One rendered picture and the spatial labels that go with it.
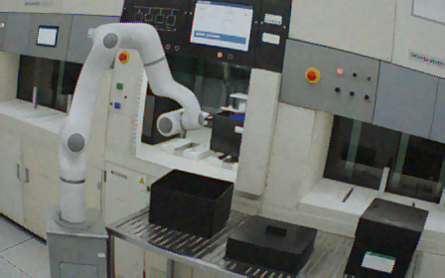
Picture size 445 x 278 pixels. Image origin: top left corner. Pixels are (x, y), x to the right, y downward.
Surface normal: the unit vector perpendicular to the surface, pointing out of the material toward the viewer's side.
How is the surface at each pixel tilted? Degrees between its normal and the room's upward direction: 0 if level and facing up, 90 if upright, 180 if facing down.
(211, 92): 90
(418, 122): 90
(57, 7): 90
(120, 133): 90
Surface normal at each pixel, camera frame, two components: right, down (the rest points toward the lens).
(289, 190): -0.42, 0.15
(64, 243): 0.34, 0.26
